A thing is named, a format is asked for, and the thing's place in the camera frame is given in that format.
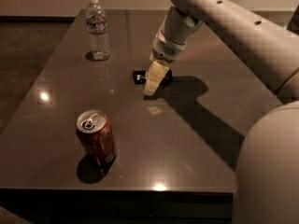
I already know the black rxbar chocolate bar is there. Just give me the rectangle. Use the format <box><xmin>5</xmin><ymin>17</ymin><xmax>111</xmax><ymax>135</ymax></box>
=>
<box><xmin>133</xmin><ymin>70</ymin><xmax>173</xmax><ymax>85</ymax></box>

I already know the red soda can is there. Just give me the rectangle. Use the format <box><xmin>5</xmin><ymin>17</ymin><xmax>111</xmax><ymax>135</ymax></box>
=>
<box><xmin>76</xmin><ymin>109</ymin><xmax>117</xmax><ymax>166</ymax></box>

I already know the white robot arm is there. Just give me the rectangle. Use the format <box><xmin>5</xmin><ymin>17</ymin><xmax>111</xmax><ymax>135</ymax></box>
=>
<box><xmin>144</xmin><ymin>0</ymin><xmax>299</xmax><ymax>224</ymax></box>

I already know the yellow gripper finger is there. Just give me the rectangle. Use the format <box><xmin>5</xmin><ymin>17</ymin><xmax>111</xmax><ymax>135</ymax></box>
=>
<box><xmin>144</xmin><ymin>60</ymin><xmax>169</xmax><ymax>96</ymax></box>

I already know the clear plastic water bottle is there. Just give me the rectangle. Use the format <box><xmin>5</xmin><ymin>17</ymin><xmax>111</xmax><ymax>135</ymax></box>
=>
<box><xmin>85</xmin><ymin>0</ymin><xmax>110</xmax><ymax>61</ymax></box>

